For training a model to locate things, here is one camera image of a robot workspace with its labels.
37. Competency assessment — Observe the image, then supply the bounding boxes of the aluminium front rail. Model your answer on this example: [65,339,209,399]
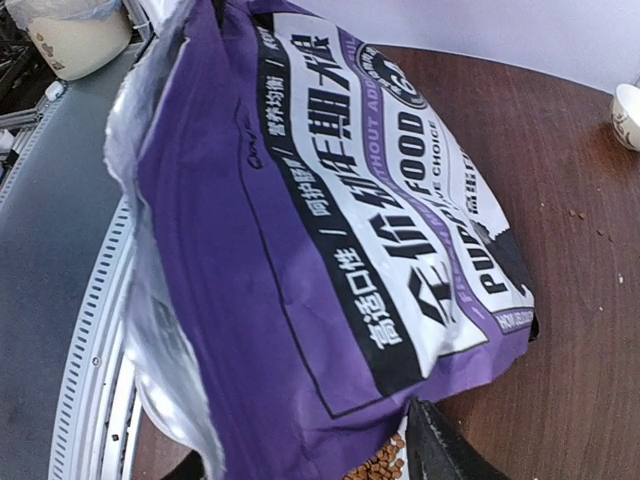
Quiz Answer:
[48,201,141,480]

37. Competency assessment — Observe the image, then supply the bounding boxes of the small white round bowl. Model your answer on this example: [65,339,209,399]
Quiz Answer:
[611,83,640,152]

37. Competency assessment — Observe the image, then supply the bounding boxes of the kibble in near bowl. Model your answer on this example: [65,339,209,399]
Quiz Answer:
[344,433,408,480]

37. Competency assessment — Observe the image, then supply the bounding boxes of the white plastic lined bin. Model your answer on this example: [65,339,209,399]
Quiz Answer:
[5,0,132,81]

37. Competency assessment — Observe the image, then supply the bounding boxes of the purple puppy food bag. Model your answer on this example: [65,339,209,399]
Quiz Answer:
[105,1,536,479]

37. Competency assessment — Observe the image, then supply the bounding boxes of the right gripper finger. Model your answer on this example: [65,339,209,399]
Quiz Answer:
[405,397,505,480]

